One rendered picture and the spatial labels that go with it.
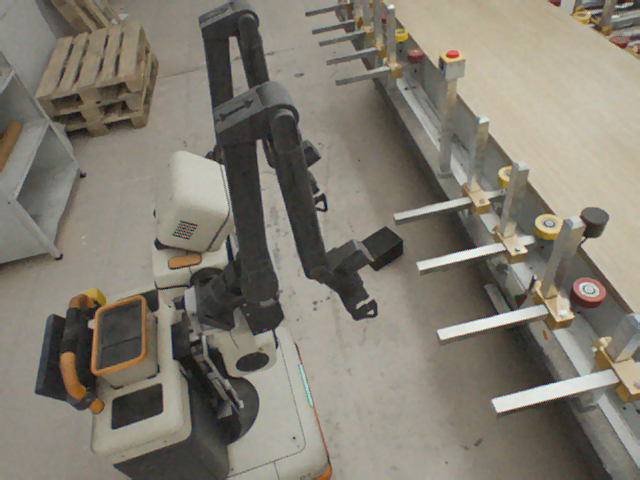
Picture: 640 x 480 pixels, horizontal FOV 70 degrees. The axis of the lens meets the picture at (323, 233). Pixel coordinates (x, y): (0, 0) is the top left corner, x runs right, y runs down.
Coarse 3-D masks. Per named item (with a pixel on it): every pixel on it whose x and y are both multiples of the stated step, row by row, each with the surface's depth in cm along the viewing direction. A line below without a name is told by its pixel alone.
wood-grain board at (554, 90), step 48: (384, 0) 277; (432, 0) 267; (480, 0) 258; (528, 0) 249; (432, 48) 226; (480, 48) 220; (528, 48) 213; (576, 48) 208; (480, 96) 191; (528, 96) 187; (576, 96) 182; (624, 96) 178; (528, 144) 166; (576, 144) 162; (624, 144) 159; (576, 192) 146; (624, 192) 144; (624, 240) 131; (624, 288) 120
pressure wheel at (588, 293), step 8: (576, 280) 123; (584, 280) 123; (592, 280) 123; (576, 288) 122; (584, 288) 122; (592, 288) 121; (600, 288) 121; (576, 296) 121; (584, 296) 120; (592, 296) 119; (600, 296) 119; (584, 304) 120; (592, 304) 119; (600, 304) 121
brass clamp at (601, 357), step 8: (592, 344) 106; (600, 344) 104; (592, 352) 105; (600, 352) 103; (600, 360) 104; (608, 360) 101; (624, 360) 100; (632, 360) 100; (600, 368) 105; (608, 368) 102; (616, 368) 99; (624, 368) 99; (632, 368) 99; (616, 376) 99; (624, 376) 98; (632, 376) 98; (624, 384) 97; (632, 384) 97; (624, 392) 98; (632, 392) 95; (624, 400) 98; (632, 400) 98
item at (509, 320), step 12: (564, 300) 125; (516, 312) 124; (528, 312) 124; (540, 312) 123; (468, 324) 124; (480, 324) 123; (492, 324) 123; (504, 324) 123; (516, 324) 124; (444, 336) 122; (456, 336) 122; (468, 336) 124
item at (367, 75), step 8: (400, 64) 229; (408, 64) 228; (416, 64) 228; (368, 72) 228; (376, 72) 227; (384, 72) 228; (336, 80) 227; (344, 80) 227; (352, 80) 228; (360, 80) 229
